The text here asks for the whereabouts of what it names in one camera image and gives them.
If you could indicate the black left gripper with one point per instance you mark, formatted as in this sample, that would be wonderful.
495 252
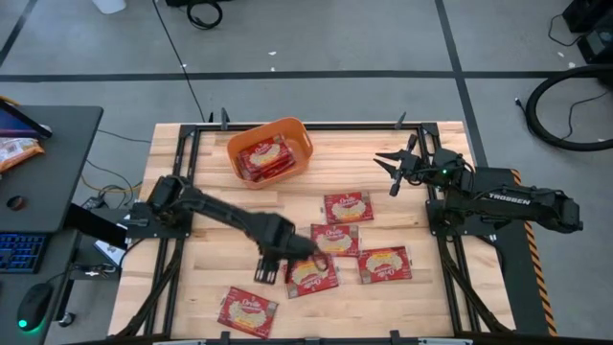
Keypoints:
273 237

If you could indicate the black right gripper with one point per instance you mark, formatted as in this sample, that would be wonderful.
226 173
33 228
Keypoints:
416 170

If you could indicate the red popcorn bag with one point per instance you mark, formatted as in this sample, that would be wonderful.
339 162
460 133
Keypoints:
247 312
348 208
384 265
283 171
335 239
265 154
309 280

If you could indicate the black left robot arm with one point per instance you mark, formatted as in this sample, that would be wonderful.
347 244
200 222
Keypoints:
215 208

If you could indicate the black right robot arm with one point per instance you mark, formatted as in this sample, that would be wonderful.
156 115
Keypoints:
517 201

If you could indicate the orange plastic basket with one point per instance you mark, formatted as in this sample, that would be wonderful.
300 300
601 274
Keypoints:
299 144

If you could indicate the black hazard striped platform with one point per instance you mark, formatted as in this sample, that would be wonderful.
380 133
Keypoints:
517 268

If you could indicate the bunch of keys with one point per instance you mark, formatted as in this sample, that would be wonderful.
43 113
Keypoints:
93 273

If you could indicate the black flat panel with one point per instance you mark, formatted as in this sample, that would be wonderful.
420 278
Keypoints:
96 225

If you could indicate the black equipment case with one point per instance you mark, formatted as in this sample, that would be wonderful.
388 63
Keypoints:
598 45
586 12

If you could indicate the black power strip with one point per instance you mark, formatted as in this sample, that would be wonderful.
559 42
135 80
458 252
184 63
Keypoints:
93 202

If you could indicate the black caster wheel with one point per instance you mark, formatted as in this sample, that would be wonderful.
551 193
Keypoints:
67 319

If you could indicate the black office desk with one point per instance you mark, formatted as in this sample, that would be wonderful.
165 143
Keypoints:
52 167

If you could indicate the black computer mouse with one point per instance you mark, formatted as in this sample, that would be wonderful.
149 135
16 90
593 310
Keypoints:
34 304

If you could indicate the black keyboard blue backlight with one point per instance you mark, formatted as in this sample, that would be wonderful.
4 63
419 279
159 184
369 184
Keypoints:
21 251

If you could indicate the small round dark object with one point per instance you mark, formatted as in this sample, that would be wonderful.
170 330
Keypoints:
15 202

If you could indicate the orange snack bag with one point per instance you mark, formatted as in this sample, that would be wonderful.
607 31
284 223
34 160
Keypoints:
16 151

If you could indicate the white bucket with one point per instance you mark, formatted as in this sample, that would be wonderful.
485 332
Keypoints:
109 5

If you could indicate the dark tablet screen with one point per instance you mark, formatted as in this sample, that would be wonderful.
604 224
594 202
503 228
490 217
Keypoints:
16 125

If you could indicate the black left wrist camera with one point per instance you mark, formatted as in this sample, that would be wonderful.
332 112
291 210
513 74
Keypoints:
301 248

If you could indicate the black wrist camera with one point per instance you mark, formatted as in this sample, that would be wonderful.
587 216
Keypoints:
301 248
447 158

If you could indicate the black frame bracket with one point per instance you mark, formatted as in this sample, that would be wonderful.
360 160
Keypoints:
395 337
224 338
400 122
224 120

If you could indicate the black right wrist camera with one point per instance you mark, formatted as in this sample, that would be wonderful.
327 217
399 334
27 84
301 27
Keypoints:
447 158

